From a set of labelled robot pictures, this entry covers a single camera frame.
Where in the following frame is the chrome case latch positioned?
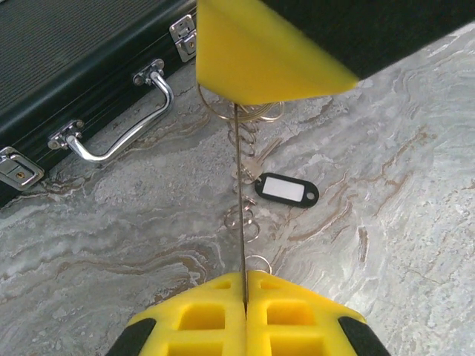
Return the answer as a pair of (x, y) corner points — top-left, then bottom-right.
(0, 146), (45, 192)
(168, 14), (197, 63)

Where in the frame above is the small metal split ring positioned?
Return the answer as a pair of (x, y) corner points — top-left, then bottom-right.
(244, 254), (275, 277)

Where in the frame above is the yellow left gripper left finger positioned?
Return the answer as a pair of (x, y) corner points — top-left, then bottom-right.
(105, 272), (246, 356)

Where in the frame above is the black hard case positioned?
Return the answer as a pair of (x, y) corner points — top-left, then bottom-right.
(0, 0), (197, 208)

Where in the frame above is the black key tag white label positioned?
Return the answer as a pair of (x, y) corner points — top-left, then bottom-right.
(254, 171), (320, 209)

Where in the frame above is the chrome case handle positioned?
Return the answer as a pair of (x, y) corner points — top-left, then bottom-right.
(47, 59), (174, 163)

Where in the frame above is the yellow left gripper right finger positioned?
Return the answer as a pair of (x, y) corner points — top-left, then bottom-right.
(246, 269), (390, 356)

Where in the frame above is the perforated metal disc with rings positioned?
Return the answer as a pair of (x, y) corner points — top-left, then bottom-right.
(222, 100), (259, 309)

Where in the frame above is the large metal split ring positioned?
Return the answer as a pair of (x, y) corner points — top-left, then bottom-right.
(197, 83), (238, 122)
(237, 99), (286, 125)

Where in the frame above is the small metal key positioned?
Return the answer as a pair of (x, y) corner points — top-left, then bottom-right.
(240, 139), (282, 183)

